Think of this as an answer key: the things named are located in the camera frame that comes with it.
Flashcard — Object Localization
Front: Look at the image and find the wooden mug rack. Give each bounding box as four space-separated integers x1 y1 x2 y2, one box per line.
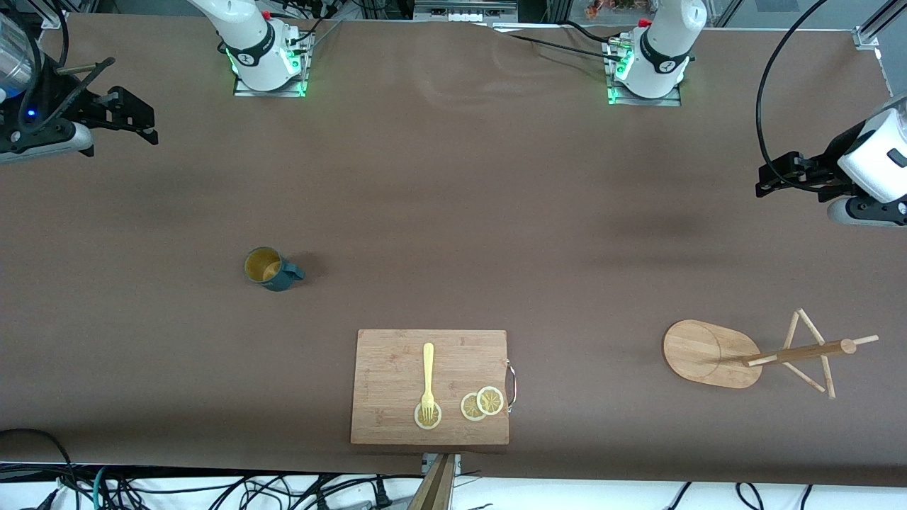
663 308 880 400

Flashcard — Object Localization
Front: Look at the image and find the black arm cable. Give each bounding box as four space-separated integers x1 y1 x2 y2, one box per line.
755 0 834 179
18 0 116 139

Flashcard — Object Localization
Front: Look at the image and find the brown table cover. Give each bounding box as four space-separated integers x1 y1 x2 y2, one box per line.
0 13 907 489

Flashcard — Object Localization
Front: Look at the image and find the grey power strip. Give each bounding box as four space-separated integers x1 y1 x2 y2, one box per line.
413 0 519 23

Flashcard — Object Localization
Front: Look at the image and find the looped black cable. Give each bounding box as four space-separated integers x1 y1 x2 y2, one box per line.
0 428 77 497

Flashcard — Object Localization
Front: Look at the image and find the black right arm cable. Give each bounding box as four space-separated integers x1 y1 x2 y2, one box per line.
18 0 116 139

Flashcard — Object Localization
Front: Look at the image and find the long black base cable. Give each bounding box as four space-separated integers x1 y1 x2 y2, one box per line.
489 25 626 63

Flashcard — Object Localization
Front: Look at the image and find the short black base cable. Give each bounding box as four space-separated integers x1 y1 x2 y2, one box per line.
563 19 619 45

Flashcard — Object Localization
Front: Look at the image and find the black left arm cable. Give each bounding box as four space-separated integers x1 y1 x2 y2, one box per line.
755 0 834 179

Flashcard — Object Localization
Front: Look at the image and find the small metal bracket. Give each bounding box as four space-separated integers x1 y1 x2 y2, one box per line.
421 453 462 477

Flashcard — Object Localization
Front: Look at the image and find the wooden post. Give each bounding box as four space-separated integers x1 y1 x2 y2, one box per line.
407 453 456 510

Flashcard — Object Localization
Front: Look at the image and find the aluminium frame profile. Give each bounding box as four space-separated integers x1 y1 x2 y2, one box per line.
41 0 72 30
852 0 907 52

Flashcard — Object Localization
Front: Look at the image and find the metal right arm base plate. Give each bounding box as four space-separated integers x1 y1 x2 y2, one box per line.
232 32 308 98

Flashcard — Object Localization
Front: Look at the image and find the dark teal mug yellow inside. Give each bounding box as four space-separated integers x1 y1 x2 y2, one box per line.
244 246 307 293

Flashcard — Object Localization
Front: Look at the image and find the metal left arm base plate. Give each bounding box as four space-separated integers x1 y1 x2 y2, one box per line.
607 39 682 107

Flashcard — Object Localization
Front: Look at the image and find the yellow plastic fork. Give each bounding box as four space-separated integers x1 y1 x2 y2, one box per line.
421 343 436 423

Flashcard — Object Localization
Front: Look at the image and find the wooden cutting board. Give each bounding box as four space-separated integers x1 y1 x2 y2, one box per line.
350 329 518 446

